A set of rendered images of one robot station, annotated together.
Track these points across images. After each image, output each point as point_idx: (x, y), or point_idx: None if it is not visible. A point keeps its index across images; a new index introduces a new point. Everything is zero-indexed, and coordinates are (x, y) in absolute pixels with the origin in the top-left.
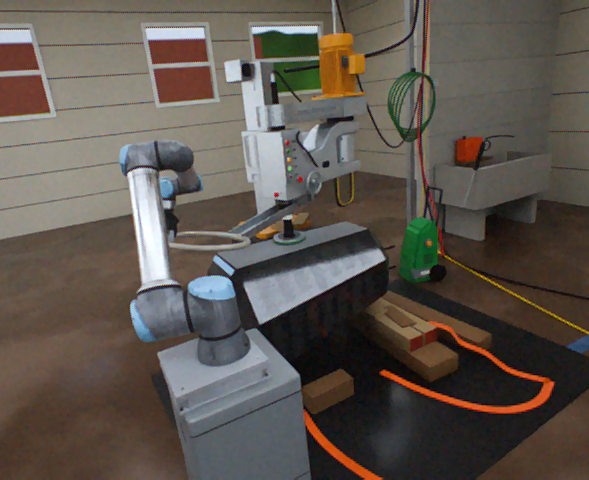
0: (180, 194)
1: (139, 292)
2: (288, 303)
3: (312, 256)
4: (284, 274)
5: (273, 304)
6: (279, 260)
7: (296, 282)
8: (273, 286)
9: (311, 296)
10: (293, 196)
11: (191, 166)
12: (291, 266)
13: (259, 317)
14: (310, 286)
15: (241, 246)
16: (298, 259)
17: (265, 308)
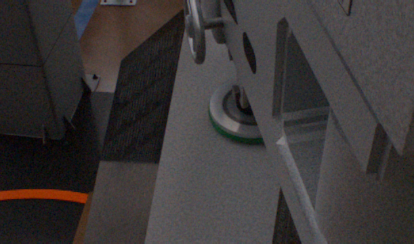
0: None
1: None
2: (119, 93)
3: (151, 124)
4: (152, 76)
5: (129, 71)
6: (173, 62)
7: (133, 99)
8: (146, 64)
9: (108, 129)
10: (202, 3)
11: None
12: (156, 86)
13: (127, 57)
14: (118, 125)
15: None
16: (159, 96)
17: (131, 61)
